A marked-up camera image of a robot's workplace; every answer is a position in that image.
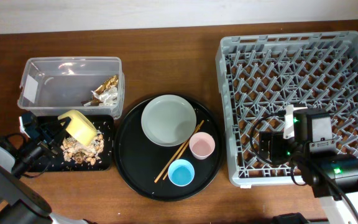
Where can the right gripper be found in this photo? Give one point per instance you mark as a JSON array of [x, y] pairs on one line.
[[275, 139]]

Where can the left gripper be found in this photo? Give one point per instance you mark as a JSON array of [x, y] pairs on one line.
[[48, 142]]

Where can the yellow bowl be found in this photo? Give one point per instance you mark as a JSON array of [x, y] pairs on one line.
[[79, 127]]

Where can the peanut shells and rice scraps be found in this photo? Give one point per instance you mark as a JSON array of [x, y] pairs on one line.
[[75, 151]]

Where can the white tissue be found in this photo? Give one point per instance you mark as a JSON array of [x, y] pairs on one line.
[[107, 98]]

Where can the gold foil wrapper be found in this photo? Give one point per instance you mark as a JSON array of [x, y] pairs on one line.
[[110, 82]]

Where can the pink cup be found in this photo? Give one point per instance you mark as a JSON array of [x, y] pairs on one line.
[[202, 145]]

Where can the blue cup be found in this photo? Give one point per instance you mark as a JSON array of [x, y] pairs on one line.
[[181, 172]]

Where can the grey ceramic plate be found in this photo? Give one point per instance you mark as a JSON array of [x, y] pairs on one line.
[[168, 120]]

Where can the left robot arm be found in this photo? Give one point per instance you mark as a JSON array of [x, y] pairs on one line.
[[18, 202]]

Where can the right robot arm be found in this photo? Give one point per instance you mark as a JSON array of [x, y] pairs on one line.
[[307, 144]]

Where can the grey dishwasher rack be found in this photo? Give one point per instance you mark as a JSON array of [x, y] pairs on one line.
[[259, 75]]

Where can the black rectangular tray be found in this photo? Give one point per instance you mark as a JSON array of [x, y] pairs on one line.
[[103, 123]]

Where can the clear plastic bin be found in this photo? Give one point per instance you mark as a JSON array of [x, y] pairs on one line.
[[51, 86]]

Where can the round black serving tray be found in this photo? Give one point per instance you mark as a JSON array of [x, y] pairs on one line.
[[139, 160]]

